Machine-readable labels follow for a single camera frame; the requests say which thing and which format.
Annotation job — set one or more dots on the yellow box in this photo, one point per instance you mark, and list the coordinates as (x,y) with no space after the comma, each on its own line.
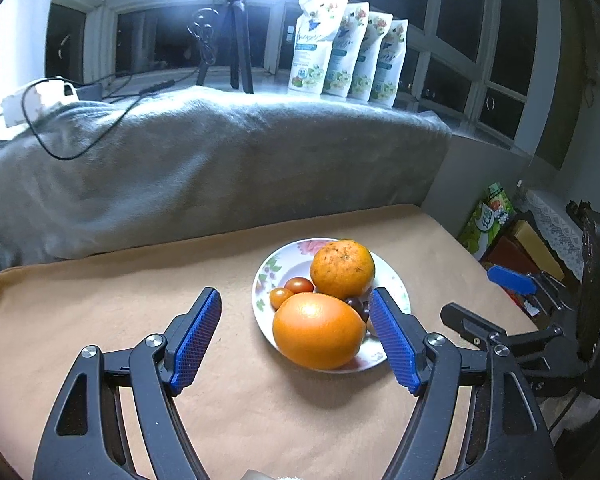
(535,245)

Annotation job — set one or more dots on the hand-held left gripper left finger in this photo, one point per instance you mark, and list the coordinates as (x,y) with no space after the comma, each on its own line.
(195,340)

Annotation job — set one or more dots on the rough-skinned large orange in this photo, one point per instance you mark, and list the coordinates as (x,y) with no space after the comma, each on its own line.
(342,270)

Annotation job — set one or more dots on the smooth large orange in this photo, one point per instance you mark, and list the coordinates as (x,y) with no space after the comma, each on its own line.
(319,332)

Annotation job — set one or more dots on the dark purple grape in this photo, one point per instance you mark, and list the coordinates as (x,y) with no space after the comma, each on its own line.
(355,306)

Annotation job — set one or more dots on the green snack packet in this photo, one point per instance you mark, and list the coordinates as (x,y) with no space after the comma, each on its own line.
(487,220)

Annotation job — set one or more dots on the grey white knitted cloth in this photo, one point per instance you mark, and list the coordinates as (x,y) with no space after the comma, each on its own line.
(257,476)

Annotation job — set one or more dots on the white power strip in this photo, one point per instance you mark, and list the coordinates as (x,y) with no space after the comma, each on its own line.
(35,105)

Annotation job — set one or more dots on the white floral plate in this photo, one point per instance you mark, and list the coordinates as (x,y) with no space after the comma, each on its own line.
(395,290)

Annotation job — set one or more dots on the red box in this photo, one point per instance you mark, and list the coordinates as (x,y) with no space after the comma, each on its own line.
(507,257)

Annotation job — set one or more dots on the grey fleece blanket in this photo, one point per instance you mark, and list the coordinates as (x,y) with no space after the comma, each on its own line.
(230,170)

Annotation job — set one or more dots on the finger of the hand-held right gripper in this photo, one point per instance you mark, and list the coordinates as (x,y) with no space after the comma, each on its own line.
(472,325)
(510,280)

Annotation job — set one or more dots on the red cherry tomato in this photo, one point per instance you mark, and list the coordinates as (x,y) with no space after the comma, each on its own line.
(300,285)

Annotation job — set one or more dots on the white lace cloth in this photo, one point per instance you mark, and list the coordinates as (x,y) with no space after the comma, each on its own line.
(555,225)

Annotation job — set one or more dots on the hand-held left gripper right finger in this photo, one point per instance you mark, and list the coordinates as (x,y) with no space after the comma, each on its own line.
(395,340)

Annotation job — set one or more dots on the white floral refill pouch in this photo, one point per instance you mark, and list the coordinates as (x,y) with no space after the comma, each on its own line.
(345,60)
(367,70)
(310,50)
(390,75)

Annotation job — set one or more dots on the tan table cloth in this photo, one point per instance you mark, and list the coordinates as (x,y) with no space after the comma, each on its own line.
(130,280)

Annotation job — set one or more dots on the orange kumquat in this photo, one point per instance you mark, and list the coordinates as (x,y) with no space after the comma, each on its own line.
(279,298)

